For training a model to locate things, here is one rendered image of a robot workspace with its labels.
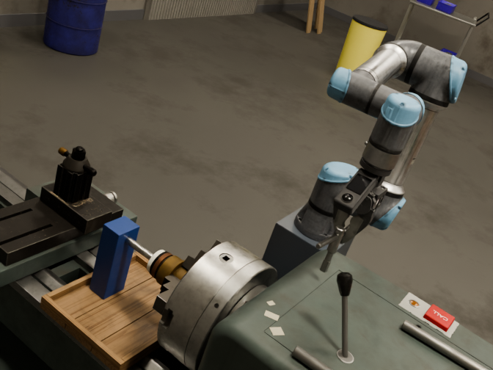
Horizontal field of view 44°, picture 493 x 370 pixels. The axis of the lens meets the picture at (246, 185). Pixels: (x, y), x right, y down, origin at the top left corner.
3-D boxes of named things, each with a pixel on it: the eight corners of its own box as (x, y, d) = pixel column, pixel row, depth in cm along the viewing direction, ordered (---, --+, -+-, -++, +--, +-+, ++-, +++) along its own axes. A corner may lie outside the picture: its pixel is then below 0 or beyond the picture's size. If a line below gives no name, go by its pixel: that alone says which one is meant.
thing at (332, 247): (325, 274, 139) (342, 230, 135) (317, 269, 140) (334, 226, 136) (329, 271, 141) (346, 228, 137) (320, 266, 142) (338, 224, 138)
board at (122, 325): (206, 316, 179) (209, 305, 178) (117, 376, 151) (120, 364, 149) (133, 260, 191) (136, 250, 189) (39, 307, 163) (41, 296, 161)
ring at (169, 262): (201, 262, 157) (174, 243, 160) (177, 274, 149) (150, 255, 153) (192, 289, 161) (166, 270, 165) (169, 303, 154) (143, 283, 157)
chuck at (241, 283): (261, 330, 169) (290, 247, 151) (186, 401, 146) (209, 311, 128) (252, 324, 170) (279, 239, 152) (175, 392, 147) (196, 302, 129)
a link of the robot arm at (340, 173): (316, 188, 197) (331, 152, 191) (354, 207, 193) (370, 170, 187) (304, 200, 187) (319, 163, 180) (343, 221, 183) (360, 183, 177)
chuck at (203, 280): (252, 323, 170) (279, 239, 152) (175, 392, 147) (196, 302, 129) (227, 305, 173) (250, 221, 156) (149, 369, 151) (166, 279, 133)
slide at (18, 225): (121, 220, 198) (124, 208, 195) (6, 266, 163) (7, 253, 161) (83, 192, 205) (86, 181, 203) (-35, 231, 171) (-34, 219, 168)
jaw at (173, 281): (205, 296, 148) (176, 312, 138) (199, 313, 150) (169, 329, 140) (172, 271, 153) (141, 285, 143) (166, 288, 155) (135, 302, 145)
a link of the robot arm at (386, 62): (390, 25, 175) (334, 61, 136) (426, 40, 172) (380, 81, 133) (375, 62, 181) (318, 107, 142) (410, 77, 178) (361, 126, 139)
